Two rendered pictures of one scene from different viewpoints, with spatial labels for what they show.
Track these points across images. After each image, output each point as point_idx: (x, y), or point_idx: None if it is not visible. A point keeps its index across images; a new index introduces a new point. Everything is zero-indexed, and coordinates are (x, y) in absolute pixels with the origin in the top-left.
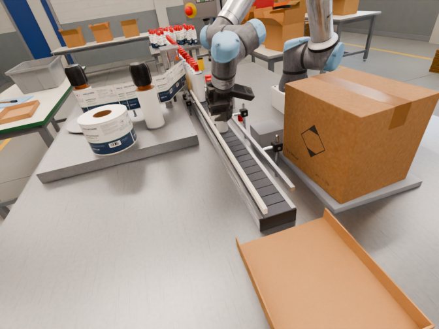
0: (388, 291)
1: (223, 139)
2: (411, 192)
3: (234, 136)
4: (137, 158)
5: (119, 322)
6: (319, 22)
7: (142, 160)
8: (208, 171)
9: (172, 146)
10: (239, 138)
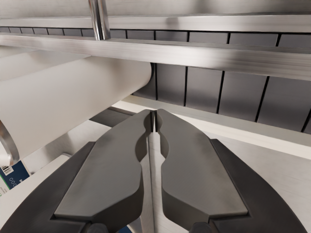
0: None
1: (239, 131)
2: None
3: (191, 40)
4: (152, 215)
5: None
6: None
7: (159, 211)
8: (287, 166)
9: (144, 175)
10: (220, 28)
